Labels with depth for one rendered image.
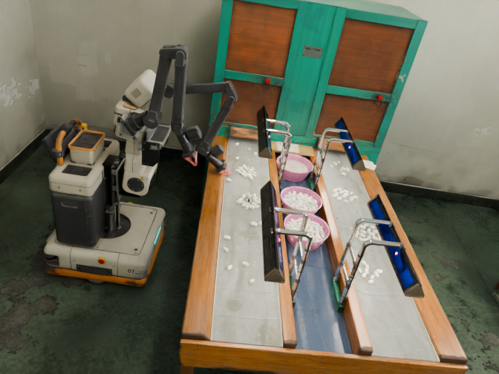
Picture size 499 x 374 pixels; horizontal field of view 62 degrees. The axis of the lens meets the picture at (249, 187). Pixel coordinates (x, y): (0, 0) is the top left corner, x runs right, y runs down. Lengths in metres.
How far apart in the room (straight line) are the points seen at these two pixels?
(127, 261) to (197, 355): 1.10
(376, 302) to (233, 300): 0.70
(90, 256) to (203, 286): 1.08
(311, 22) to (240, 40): 0.48
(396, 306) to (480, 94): 2.66
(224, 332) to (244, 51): 1.90
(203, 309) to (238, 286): 0.23
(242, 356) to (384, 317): 0.70
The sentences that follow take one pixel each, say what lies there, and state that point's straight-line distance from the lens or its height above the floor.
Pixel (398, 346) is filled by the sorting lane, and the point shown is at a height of 0.74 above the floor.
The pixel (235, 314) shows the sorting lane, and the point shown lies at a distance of 1.88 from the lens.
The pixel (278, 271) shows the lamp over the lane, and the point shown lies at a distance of 1.58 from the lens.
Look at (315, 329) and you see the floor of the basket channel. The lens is 2.01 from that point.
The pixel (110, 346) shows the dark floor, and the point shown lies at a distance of 2.69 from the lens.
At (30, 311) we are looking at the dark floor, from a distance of 2.93.
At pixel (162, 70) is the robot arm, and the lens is 2.10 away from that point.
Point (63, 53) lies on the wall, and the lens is 4.28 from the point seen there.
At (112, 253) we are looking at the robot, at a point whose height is 0.28.
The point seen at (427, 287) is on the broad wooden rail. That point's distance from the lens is 2.33.
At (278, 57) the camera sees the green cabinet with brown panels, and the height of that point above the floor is 1.41.
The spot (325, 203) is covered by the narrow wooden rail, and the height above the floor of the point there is 0.76.
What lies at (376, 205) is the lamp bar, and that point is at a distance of 2.15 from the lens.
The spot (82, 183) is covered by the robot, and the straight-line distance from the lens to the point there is 2.52.
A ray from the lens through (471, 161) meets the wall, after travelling 4.69.
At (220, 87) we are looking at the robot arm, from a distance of 2.51.
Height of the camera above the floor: 2.18
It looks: 33 degrees down
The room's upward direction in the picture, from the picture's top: 10 degrees clockwise
